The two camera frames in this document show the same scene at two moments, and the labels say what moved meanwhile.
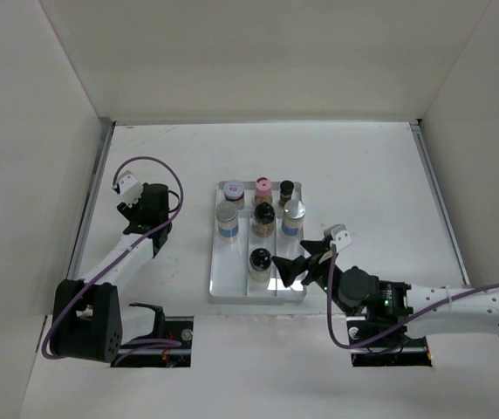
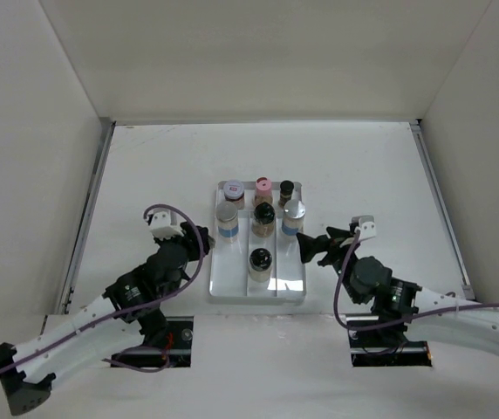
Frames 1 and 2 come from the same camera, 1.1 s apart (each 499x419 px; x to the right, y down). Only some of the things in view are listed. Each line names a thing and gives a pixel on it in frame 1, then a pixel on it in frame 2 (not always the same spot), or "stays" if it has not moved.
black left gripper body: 133,213 to 189,240
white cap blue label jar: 226,213 stays
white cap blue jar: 293,219 stays
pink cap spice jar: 263,192 stays
